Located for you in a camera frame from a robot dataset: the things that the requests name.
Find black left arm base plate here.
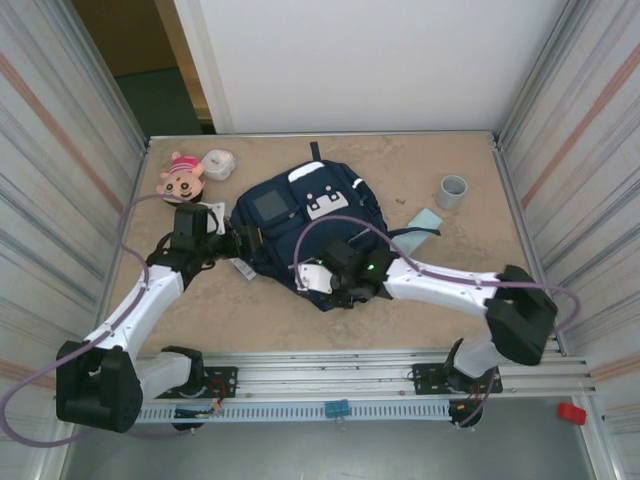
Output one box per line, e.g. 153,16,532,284
148,366,239,400

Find plush doll with pink hat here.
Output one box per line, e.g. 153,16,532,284
155,151,206,206

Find aluminium mounting rail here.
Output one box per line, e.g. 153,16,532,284
54,349,599,401

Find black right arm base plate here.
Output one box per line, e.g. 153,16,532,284
408,363,503,396

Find grey cup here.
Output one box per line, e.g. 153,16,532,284
436,174,469,211

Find slotted grey cable tray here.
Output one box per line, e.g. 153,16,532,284
134,403,451,422

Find small white plastic case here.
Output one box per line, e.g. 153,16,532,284
201,148,236,182

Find red plastic block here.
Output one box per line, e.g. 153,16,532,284
558,402,587,426

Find navy blue backpack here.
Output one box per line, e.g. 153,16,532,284
229,141,442,314

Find light teal notepad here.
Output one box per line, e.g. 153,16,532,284
391,207,444,254

